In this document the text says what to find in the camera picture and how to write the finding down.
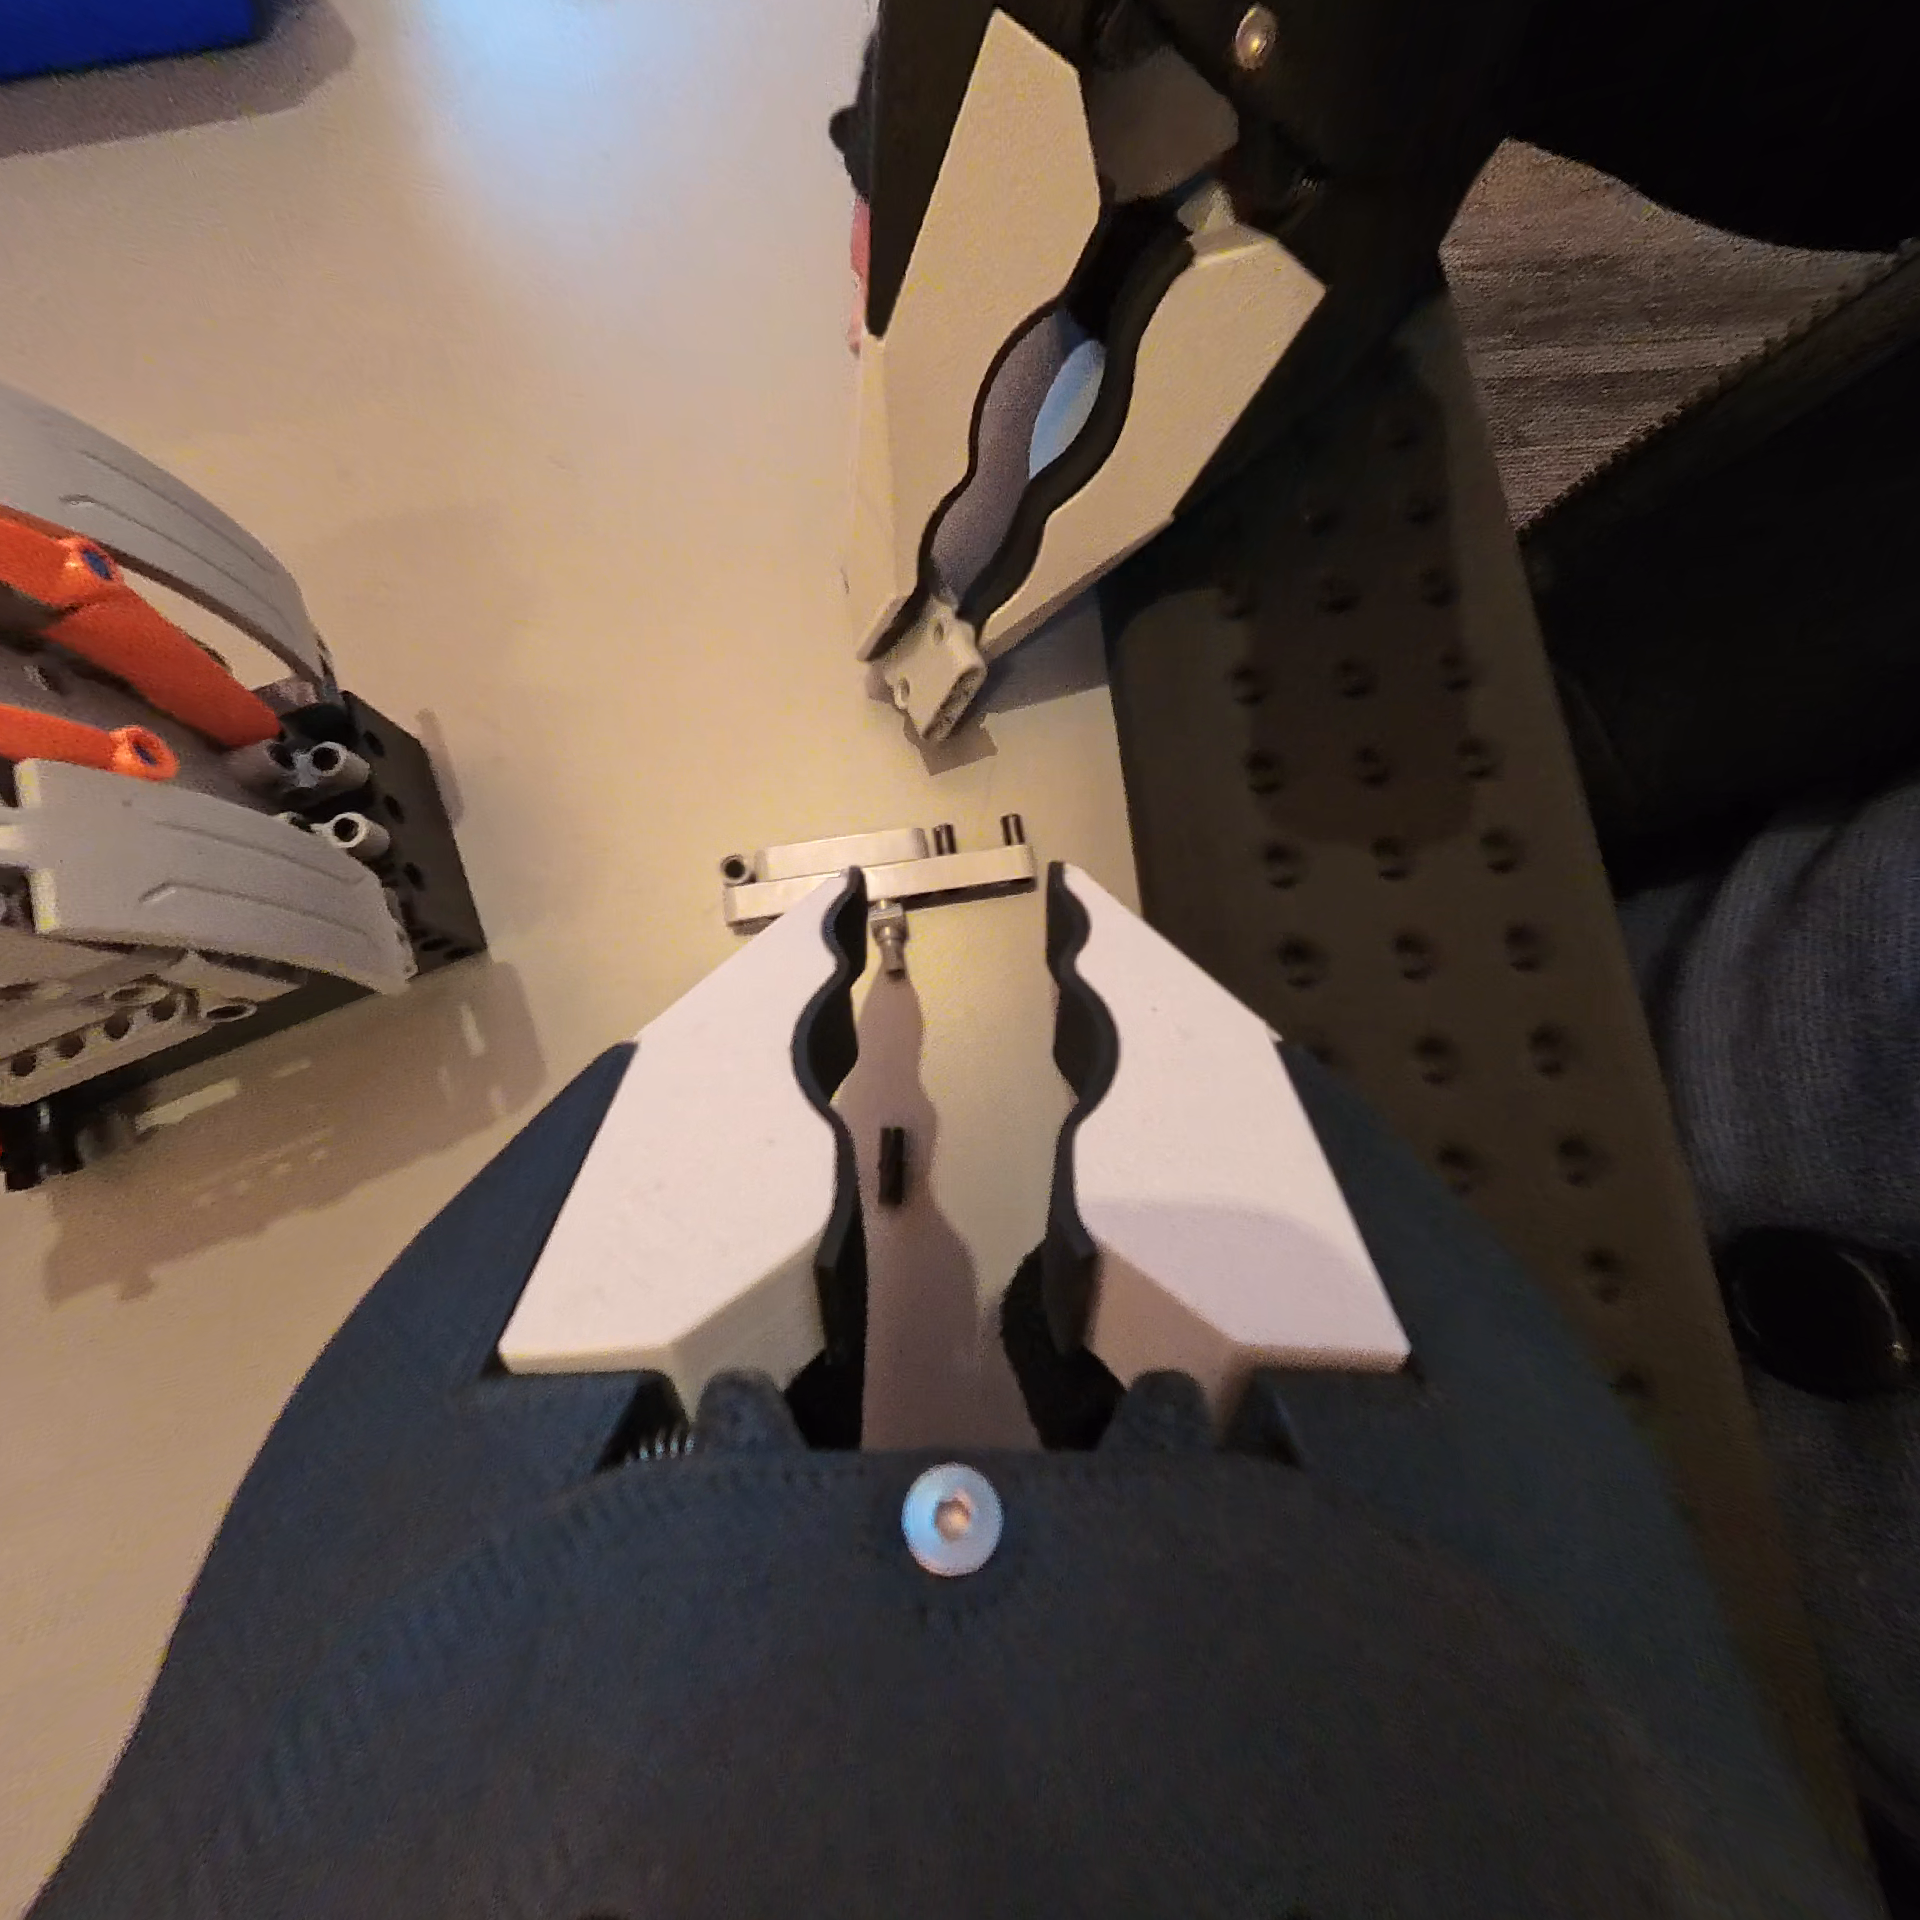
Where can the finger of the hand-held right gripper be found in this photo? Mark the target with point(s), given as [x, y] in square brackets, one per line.
[960, 269]
[1201, 388]

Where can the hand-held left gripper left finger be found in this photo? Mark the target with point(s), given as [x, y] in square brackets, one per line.
[676, 1201]

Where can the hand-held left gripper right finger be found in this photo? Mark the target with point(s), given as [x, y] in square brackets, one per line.
[1231, 1201]

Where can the grey toy axle pin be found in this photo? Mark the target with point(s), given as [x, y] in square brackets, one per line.
[893, 943]

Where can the light grey toy beam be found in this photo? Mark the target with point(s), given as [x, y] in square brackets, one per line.
[869, 879]

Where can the grey toy panel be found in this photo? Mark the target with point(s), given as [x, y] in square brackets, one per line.
[939, 675]

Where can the person's right hand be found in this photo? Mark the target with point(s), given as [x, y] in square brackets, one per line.
[859, 269]

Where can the black perforated panel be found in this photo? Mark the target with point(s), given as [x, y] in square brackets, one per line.
[1424, 900]

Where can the person's black jacket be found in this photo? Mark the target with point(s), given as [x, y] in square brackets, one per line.
[1724, 629]

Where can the person's blue jeans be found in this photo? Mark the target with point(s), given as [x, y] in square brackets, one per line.
[1799, 1049]

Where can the grey orange toy brick vehicle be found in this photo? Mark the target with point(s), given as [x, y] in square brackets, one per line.
[181, 868]

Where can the blue plastic bin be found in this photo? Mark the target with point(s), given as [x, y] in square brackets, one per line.
[119, 31]

